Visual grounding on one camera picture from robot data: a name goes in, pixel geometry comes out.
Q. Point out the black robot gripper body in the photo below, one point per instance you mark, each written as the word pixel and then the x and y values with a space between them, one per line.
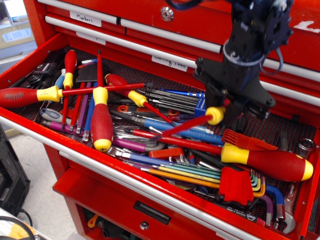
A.
pixel 238 77

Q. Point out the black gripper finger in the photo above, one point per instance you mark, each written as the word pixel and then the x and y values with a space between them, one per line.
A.
pixel 237 120
pixel 215 97

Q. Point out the red yellow wiha screwdriver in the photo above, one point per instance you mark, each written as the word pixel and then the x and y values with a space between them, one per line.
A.
pixel 197 122

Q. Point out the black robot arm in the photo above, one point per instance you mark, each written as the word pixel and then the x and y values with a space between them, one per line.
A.
pixel 260 26

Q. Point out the red plastic key holder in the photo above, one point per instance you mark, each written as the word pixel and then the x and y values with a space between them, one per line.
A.
pixel 246 142

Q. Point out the blue hex key holder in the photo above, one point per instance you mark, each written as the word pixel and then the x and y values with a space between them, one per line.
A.
pixel 174 101

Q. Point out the large red yellow screwdriver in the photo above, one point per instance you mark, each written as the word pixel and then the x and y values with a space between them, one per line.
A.
pixel 280 165

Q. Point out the white cutting tools label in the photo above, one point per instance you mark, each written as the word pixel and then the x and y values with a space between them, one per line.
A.
pixel 169 63

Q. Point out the red hex key holder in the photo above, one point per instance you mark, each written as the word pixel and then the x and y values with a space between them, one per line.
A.
pixel 235 187

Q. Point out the orange long hex key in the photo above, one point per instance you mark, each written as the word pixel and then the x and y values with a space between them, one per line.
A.
pixel 169 172

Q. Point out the chrome socket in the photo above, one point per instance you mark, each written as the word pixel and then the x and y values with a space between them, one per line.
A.
pixel 305 147

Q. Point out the orange black utility knife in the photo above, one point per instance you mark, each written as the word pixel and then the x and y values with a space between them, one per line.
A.
pixel 145 112

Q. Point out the blue large hex key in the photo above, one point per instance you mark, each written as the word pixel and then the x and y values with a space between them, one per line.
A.
pixel 279 201

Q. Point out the purple large hex key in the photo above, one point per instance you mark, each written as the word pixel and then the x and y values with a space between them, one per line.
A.
pixel 269 210

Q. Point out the chest lock cylinder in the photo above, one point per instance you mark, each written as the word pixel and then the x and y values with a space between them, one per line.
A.
pixel 167 14

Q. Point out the purple long hex key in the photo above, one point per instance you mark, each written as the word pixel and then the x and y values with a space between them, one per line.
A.
pixel 119 138

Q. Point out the red tool chest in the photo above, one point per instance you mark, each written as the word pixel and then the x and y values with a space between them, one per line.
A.
pixel 131 32

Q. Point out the red yellow screwdriver centre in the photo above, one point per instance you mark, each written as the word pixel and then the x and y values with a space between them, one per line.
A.
pixel 139 99

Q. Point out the red yellow phillips screwdriver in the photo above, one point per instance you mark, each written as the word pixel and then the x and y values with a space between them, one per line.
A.
pixel 101 122

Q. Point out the chrome adjustable wrench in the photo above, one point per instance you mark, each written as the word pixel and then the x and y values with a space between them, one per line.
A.
pixel 289 200

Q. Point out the small red yellow screwdriver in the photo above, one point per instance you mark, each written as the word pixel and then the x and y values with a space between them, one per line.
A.
pixel 70 62

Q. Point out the white markers label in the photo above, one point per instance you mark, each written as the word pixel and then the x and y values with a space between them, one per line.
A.
pixel 85 18

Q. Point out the black torx key holder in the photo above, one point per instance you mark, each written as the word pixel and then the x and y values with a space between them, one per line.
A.
pixel 44 76

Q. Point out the red yellow screwdriver far left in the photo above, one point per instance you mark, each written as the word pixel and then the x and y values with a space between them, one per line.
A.
pixel 17 97

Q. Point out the black box on floor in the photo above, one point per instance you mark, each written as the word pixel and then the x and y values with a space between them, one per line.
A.
pixel 14 183

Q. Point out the blue handled hex tool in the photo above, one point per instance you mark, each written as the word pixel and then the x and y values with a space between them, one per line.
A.
pixel 195 132

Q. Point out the grey handled tool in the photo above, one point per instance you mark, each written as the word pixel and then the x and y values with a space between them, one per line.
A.
pixel 51 115

